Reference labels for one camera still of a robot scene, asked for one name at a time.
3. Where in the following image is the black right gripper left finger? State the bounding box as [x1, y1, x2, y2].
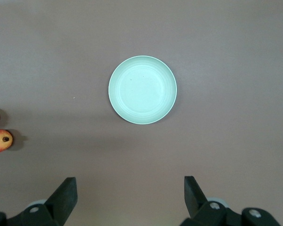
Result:
[0, 177, 78, 226]

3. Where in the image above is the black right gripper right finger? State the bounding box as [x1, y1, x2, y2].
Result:
[180, 176, 280, 226]

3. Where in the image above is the mint green round plate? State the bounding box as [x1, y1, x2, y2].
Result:
[108, 55, 178, 125]

